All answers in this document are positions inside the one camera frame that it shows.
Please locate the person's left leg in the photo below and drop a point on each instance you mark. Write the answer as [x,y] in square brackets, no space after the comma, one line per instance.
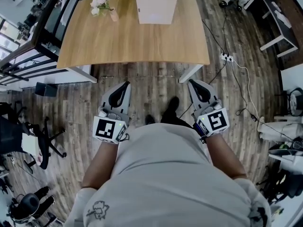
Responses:
[149,119]

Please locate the wooden table top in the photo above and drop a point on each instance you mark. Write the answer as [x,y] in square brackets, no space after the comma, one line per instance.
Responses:
[132,44]

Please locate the black office chair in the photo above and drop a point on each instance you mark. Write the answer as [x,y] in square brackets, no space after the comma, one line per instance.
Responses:
[9,136]

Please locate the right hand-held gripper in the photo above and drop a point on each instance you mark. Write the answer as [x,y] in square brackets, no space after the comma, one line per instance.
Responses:
[216,122]

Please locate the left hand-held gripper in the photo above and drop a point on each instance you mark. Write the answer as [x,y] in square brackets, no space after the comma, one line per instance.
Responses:
[105,129]

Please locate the beige vase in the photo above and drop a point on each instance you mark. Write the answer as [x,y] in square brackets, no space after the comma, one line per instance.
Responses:
[114,15]

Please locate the dark table with white legs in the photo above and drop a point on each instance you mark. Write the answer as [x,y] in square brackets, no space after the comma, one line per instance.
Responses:
[277,15]

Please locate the white power strip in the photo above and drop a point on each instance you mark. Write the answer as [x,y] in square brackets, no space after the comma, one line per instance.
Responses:
[227,57]

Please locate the person's right leg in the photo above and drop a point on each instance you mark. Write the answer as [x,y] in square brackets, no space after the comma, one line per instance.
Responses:
[171,110]

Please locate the white box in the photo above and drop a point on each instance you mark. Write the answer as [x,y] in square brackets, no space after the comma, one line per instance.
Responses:
[156,6]

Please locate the person's left forearm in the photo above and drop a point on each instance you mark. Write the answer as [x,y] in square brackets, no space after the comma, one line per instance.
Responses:
[101,164]

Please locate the person's leg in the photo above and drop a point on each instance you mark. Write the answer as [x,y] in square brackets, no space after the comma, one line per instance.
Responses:
[171,110]
[149,119]

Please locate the black bin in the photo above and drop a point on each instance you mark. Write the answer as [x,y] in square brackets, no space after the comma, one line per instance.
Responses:
[45,89]

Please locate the person's grey shirt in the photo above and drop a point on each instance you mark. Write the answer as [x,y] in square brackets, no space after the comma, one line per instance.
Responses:
[163,174]

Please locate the white paper bag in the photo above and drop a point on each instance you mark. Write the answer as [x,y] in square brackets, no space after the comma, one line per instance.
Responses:
[30,145]

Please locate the pink white flower bouquet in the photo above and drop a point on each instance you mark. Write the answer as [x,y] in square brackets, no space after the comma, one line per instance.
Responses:
[99,2]

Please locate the person's right forearm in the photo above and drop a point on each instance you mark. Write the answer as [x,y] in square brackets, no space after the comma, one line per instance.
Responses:
[225,155]

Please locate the black metal railing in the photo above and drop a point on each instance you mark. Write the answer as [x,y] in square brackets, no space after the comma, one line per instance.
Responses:
[47,20]

